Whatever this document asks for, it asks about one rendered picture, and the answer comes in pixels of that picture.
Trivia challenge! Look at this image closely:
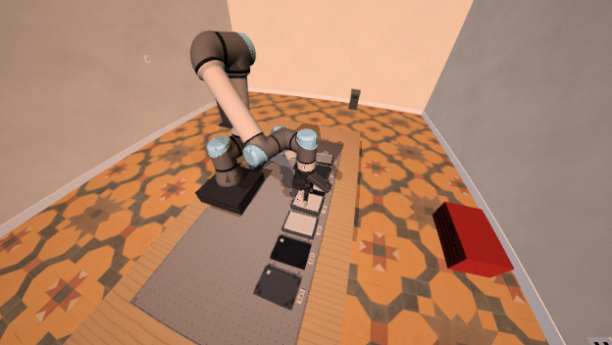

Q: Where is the beige control panel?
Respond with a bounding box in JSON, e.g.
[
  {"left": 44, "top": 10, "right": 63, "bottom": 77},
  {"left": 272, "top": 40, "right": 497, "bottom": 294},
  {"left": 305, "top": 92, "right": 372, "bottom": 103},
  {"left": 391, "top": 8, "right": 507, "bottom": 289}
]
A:
[{"left": 284, "top": 149, "right": 297, "bottom": 161}]

